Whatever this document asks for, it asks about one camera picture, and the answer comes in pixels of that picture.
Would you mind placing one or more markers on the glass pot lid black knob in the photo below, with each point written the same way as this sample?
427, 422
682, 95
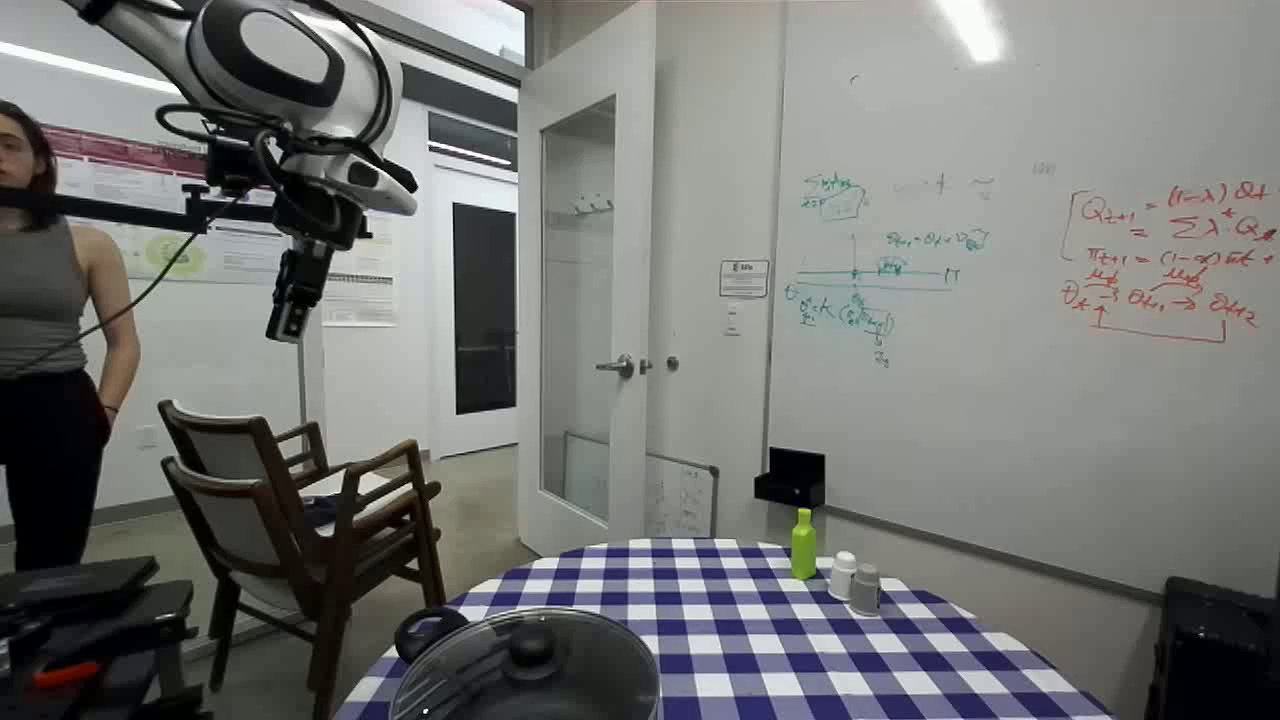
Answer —
562, 682

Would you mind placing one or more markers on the black wall box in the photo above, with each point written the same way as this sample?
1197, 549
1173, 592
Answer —
794, 477

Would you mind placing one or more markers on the gray shaker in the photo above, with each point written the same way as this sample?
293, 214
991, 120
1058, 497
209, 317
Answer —
864, 590

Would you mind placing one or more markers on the black suitcase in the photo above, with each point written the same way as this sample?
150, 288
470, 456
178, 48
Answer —
1214, 653

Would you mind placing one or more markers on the wooden chair gray seat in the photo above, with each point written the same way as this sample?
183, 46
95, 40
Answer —
286, 555
223, 447

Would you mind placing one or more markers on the white shaker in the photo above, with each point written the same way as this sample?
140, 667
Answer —
840, 578

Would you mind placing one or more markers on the black boom pole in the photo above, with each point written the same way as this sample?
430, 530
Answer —
134, 211

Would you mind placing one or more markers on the large wall whiteboard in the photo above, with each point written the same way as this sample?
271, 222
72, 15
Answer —
1014, 375

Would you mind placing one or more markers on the person in gray top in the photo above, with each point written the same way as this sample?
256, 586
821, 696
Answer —
47, 334

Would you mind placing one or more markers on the small leaning whiteboard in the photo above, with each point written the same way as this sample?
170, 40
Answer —
682, 497

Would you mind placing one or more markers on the white door with window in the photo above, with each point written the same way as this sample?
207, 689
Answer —
626, 266

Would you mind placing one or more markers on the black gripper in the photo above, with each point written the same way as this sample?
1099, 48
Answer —
317, 222

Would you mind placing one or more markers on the green plastic bottle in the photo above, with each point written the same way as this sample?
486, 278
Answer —
805, 549

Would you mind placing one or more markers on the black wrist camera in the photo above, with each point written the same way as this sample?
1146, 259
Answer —
236, 165

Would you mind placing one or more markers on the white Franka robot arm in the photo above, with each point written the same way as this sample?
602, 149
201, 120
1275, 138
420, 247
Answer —
253, 60

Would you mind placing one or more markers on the black work stand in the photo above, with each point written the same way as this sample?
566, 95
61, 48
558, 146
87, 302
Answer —
95, 626

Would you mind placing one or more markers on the blue white checkered tablecloth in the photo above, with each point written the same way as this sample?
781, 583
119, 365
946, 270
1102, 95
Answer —
802, 653

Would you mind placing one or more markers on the paper wall sign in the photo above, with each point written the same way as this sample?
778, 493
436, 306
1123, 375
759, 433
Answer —
747, 278

